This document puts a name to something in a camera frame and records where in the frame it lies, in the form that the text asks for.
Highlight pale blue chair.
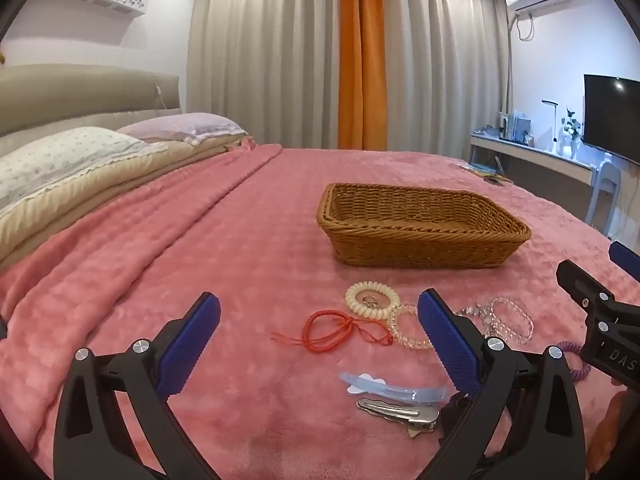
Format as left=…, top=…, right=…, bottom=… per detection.
left=585, top=152, right=623, bottom=238

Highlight light purple pillow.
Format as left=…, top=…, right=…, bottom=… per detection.
left=116, top=112, right=248, bottom=147

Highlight cream spiral hair tie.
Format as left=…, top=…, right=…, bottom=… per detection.
left=345, top=281, right=401, bottom=319

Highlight silver metal hair clip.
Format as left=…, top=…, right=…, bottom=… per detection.
left=356, top=396, right=441, bottom=438

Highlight white desk lamp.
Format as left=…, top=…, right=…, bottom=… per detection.
left=542, top=100, right=563, bottom=153

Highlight white floral pillow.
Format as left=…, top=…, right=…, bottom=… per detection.
left=0, top=126, right=168, bottom=211

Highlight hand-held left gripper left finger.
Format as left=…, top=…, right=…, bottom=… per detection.
left=52, top=291, right=222, bottom=480

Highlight light blue hair clip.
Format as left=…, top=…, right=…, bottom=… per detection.
left=339, top=371, right=453, bottom=405

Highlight books on desk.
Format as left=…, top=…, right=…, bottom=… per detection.
left=497, top=109, right=533, bottom=143

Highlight beige folded quilt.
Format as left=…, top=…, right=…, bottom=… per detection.
left=0, top=132, right=256, bottom=267

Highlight black television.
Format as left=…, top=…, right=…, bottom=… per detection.
left=582, top=74, right=640, bottom=166

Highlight booklets on bed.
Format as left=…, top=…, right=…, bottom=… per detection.
left=452, top=157, right=516, bottom=186

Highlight beige padded headboard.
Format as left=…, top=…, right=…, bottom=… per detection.
left=0, top=64, right=182, bottom=158

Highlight purple spiral hair tie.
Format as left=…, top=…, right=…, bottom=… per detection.
left=559, top=341, right=592, bottom=383

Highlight pink fleece blanket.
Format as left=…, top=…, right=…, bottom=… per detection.
left=0, top=142, right=640, bottom=480

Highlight white desk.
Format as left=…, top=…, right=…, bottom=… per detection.
left=470, top=130, right=615, bottom=226

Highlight grey curtain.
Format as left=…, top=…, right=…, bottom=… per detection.
left=186, top=0, right=346, bottom=150
left=382, top=0, right=516, bottom=153

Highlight silver chain bracelet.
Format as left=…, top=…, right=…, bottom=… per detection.
left=455, top=302, right=501, bottom=338

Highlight clear crystal bead bracelet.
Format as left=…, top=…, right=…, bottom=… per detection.
left=487, top=297, right=535, bottom=345

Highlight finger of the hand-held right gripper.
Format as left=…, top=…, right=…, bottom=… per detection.
left=609, top=241, right=640, bottom=282
left=556, top=259, right=626, bottom=326

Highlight brown wicker basket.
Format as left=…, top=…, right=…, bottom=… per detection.
left=316, top=182, right=532, bottom=268

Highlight orange curtain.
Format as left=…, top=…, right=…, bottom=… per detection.
left=337, top=0, right=388, bottom=151

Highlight red cord bracelet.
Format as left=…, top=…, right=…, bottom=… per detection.
left=271, top=310, right=395, bottom=353

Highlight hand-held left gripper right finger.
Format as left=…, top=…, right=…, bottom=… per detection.
left=417, top=288, right=586, bottom=480

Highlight white vase with plant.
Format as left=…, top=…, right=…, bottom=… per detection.
left=560, top=106, right=584, bottom=158

